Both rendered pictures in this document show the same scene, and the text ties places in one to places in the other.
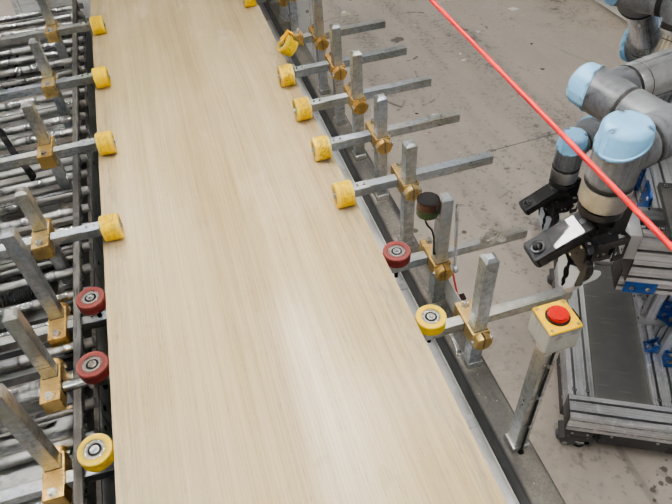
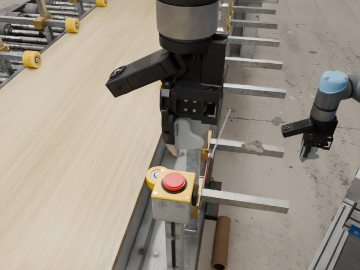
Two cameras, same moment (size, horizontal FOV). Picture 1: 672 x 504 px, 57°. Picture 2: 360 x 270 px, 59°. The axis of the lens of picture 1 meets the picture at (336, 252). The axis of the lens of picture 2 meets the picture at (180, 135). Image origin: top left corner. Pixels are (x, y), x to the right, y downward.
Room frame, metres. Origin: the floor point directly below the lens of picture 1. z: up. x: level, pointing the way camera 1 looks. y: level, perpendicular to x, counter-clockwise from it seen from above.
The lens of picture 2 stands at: (0.36, -0.58, 1.66)
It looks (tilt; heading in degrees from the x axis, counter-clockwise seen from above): 40 degrees down; 24
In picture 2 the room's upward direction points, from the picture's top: straight up
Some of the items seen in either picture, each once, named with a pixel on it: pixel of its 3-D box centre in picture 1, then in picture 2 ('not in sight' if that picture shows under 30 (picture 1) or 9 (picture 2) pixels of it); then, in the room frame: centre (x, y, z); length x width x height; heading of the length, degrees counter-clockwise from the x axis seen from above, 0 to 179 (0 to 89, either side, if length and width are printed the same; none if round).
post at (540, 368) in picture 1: (531, 397); (175, 267); (0.71, -0.42, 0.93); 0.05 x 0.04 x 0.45; 14
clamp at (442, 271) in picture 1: (434, 259); (202, 145); (1.23, -0.29, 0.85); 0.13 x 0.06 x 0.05; 14
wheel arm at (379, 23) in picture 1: (343, 30); (247, 9); (2.49, -0.11, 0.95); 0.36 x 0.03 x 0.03; 104
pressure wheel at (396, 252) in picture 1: (396, 263); not in sight; (1.22, -0.17, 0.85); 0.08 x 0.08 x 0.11
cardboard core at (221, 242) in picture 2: not in sight; (221, 241); (1.37, -0.39, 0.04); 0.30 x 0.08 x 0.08; 14
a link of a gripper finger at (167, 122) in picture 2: (581, 265); (170, 117); (0.70, -0.42, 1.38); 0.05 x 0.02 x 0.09; 13
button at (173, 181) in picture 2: (558, 315); (174, 182); (0.71, -0.42, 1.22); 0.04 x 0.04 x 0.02
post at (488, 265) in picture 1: (478, 319); (192, 192); (0.96, -0.35, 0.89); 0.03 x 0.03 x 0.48; 14
